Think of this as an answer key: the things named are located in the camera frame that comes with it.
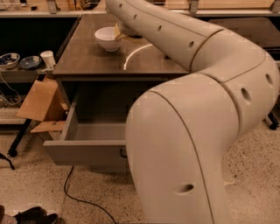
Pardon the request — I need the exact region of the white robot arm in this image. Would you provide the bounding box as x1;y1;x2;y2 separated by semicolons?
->
106;0;279;224

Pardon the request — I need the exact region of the open grey top drawer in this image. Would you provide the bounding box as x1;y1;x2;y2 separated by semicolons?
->
44;90;128;172

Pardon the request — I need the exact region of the white ceramic bowl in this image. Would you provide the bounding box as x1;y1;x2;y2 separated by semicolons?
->
94;27;122;52

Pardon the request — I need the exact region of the white paper cup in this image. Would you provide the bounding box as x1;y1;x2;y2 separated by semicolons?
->
40;51;56;68

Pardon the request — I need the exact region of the dark blue plate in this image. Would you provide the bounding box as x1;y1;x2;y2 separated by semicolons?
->
18;56;42;70

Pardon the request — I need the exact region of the brown cardboard box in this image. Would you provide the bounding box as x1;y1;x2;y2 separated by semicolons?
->
17;78;68;133

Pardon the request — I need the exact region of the blue patterned bowl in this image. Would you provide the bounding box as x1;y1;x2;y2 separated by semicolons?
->
0;52;20;69

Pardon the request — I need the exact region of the grey side shelf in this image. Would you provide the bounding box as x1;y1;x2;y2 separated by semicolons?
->
0;68;53;83

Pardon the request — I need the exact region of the black top drawer handle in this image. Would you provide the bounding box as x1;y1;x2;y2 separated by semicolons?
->
119;149;128;158

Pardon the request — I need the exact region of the black floor cable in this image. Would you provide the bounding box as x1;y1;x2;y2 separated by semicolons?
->
63;164;118;224

